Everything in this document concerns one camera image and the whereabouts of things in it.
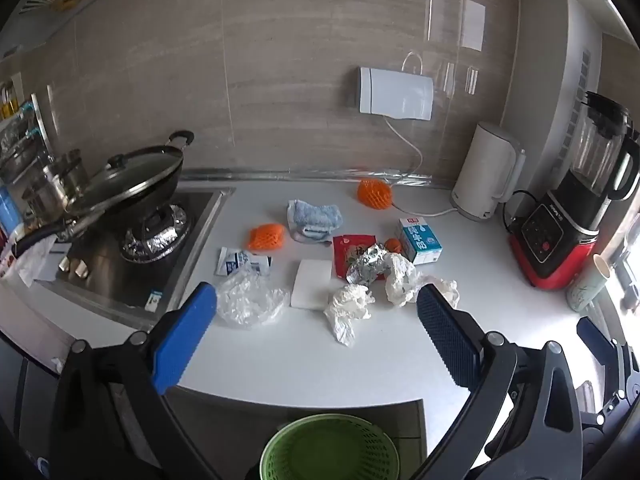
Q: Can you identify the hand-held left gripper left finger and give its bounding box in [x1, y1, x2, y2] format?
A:
[50, 281, 221, 480]

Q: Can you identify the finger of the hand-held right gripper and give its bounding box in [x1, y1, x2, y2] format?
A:
[576, 316, 626, 376]

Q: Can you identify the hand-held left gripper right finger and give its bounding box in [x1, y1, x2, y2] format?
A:
[415, 284, 583, 480]

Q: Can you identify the green plastic basket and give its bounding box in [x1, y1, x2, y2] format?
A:
[260, 413, 401, 480]

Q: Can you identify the pale green cup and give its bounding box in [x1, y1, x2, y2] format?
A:
[566, 253, 613, 313]

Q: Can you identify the crumpled white paper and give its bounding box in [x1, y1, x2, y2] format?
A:
[384, 252, 461, 311]

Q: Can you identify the clear plastic bag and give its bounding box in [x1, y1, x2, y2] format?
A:
[215, 266, 288, 330]

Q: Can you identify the stainless steel gas stove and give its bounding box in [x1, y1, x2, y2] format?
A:
[37, 187, 236, 318]

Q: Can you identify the blue white carton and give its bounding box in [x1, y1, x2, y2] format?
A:
[395, 216, 444, 265]

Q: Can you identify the foil burner liner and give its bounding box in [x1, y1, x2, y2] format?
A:
[120, 204, 190, 263]

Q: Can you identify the crumpled white tissue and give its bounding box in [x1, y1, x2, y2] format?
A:
[324, 284, 376, 347]

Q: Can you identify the crumpled foil ball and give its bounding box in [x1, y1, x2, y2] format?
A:
[346, 242, 393, 286]

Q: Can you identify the red black blender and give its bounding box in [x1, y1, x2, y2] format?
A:
[507, 91, 640, 291]

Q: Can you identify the orange foam net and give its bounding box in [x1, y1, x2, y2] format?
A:
[356, 177, 393, 210]
[247, 222, 287, 253]

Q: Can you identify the red snack packet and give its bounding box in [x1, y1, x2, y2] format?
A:
[332, 234, 381, 281]

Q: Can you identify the black wok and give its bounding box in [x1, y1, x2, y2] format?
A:
[12, 130, 196, 261]

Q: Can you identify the white electric kettle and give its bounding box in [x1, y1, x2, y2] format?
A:
[450, 121, 527, 222]

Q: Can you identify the white plastic bag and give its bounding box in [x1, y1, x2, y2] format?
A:
[15, 235, 58, 288]

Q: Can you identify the glass wok lid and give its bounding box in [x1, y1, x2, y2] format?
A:
[65, 145, 186, 216]

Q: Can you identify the light blue cloth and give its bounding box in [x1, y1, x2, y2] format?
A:
[287, 199, 345, 246]

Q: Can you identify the stainless steel pot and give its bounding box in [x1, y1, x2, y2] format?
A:
[25, 149, 91, 221]

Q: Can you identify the blue container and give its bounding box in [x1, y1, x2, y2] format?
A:
[0, 182, 23, 233]

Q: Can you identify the white power cable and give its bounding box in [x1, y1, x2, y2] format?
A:
[382, 52, 458, 218]

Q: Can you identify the white wall box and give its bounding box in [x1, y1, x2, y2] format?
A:
[357, 66, 435, 122]

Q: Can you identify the wall seasoning rack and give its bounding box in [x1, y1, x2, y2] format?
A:
[0, 72, 51, 171]

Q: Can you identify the clear plastic wall sheet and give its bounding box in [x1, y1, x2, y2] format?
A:
[425, 0, 488, 96]

